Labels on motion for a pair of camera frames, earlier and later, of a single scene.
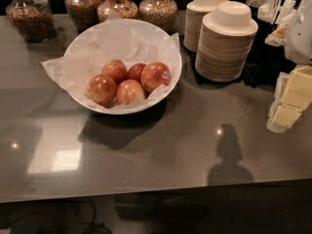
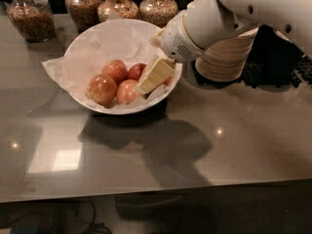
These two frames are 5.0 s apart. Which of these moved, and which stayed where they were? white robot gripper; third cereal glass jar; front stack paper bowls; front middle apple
Moved: white robot gripper
Stayed: front middle apple; front stack paper bowls; third cereal glass jar
